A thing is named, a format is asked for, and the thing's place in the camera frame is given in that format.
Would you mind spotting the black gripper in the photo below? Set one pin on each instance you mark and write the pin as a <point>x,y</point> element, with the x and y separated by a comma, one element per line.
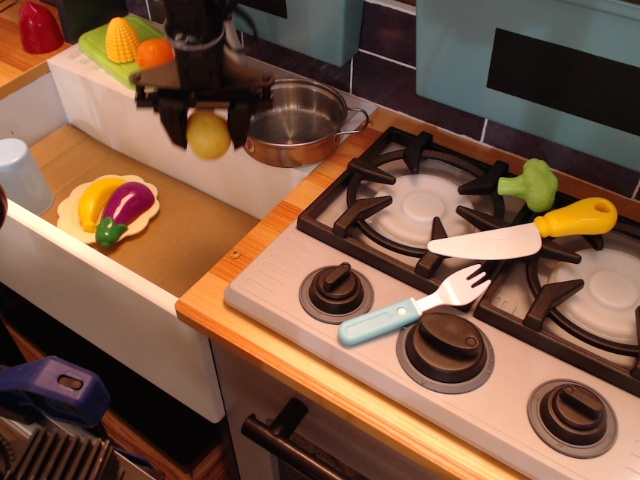
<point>201,75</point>

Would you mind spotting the yellow toy potato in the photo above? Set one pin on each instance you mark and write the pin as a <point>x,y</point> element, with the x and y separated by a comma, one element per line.
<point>208,134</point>

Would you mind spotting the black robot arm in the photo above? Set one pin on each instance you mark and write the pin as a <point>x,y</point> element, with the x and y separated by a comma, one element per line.
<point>202,19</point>

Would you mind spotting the stainless steel pot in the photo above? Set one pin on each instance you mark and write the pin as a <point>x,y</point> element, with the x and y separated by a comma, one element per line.
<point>305,125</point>

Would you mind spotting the grey toy faucet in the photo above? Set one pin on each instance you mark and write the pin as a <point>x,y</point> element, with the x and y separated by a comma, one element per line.
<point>233,44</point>

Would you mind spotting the orange toy fruit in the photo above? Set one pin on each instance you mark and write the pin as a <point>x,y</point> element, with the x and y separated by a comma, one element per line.
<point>154,53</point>

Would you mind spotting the yellow toy corn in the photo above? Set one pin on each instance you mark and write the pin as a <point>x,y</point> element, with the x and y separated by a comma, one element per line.
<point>121,41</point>

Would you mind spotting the purple toy eggplant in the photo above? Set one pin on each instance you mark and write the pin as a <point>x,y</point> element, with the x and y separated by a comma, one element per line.
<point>126,204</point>

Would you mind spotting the white toy sink basin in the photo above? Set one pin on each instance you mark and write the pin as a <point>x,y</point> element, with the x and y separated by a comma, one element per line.
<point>80,124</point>

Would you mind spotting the green cutting board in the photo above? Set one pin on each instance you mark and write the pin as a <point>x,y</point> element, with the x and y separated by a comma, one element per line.
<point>92,44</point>

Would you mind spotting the yellow toy banana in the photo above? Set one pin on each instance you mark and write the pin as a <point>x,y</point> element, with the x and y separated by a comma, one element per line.
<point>94,199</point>

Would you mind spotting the cream flower-shaped plate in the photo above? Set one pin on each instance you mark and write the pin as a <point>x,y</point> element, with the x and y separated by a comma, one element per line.
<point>68,219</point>

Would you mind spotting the red plastic cup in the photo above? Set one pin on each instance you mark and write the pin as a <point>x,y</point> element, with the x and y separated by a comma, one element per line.
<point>39,30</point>

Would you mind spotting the light blue plastic cup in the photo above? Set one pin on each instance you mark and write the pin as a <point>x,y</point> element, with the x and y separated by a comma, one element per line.
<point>22,179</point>

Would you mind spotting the black left burner grate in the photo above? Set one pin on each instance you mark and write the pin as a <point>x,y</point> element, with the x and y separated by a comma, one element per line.
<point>403,191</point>

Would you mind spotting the black burner grate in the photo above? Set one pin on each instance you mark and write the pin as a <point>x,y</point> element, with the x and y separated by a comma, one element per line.
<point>403,191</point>
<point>577,301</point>

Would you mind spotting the black left stove knob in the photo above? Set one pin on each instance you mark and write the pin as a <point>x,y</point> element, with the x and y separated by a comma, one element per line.
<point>335,293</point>

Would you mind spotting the black stove knob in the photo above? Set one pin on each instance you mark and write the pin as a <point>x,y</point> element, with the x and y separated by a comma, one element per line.
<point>573,419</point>
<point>335,293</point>
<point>445,353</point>

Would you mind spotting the blue clamp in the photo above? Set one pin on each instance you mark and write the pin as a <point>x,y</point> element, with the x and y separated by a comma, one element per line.
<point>57,389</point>

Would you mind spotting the black middle stove knob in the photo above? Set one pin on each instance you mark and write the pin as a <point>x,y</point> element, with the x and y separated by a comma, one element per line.
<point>445,353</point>

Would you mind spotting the green toy broccoli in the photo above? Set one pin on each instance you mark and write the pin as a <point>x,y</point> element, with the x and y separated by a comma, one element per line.
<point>536,185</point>

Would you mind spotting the grey toy stove top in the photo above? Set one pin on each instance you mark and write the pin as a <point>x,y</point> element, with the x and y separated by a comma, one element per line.
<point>492,418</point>

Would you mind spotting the black ribbed heat sink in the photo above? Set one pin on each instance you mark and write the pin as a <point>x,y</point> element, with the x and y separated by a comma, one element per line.
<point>54,455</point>

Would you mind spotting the black right burner grate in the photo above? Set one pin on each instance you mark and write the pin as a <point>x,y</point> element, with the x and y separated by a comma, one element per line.
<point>577,301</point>

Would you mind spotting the black right stove knob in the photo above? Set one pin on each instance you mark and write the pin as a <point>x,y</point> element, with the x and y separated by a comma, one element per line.
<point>573,419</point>

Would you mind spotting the teal left wall cabinet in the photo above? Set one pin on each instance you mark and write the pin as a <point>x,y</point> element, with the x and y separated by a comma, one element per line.
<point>325,30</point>

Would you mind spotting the teal wall cabinet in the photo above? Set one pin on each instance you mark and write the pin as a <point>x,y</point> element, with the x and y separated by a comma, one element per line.
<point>325,30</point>
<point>565,71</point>

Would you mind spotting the blue-handled toy fork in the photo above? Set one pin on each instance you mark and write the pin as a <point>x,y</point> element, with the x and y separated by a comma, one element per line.
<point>461,288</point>

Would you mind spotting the black oven door handle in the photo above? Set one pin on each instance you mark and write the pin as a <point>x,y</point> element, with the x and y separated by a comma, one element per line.
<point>275,439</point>

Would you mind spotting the teal right wall cabinet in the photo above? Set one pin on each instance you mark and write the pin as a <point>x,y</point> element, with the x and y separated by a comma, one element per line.
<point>565,71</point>

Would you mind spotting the yellow-handled toy knife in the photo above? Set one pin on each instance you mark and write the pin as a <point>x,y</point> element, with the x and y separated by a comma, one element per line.
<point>590,216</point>

